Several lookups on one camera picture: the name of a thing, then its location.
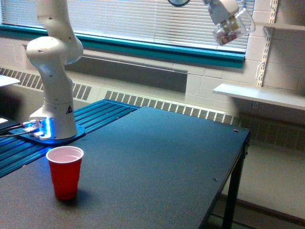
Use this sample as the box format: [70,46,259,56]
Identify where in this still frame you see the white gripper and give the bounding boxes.
[203,0,239,31]

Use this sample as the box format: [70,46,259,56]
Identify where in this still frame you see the white wall shelf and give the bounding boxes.
[256,22,305,37]
[213,83,305,110]

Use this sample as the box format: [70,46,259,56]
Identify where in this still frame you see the black table leg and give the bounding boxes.
[222,134,250,229]

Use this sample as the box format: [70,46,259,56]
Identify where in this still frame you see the white window blinds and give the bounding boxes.
[0,0,254,53]

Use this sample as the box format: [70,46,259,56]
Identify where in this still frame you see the baseboard radiator vent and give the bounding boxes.
[0,67,305,151]

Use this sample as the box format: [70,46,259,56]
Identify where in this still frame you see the white board at left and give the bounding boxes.
[0,75,20,87]

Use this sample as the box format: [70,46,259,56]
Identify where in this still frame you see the white shelf rail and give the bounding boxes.
[255,0,278,87]

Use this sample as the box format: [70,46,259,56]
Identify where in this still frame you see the clear plastic cup with candies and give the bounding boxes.
[213,8,255,46]

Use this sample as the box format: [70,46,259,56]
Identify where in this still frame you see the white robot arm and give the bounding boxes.
[24,0,85,145]

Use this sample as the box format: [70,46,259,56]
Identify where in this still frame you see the white upper wall shelf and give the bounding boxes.
[256,22,305,37]

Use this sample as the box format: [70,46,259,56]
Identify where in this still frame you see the red plastic cup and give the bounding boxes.
[46,146,84,200]

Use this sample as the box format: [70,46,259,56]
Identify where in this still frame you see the white lower wall shelf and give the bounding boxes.
[213,83,305,110]

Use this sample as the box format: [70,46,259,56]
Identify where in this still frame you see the black cables at base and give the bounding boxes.
[0,121,31,138]

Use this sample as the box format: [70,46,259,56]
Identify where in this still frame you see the teal window sill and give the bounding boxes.
[0,23,246,69]

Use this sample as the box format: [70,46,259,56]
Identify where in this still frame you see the blue aluminium mounting plate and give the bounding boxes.
[0,100,138,177]

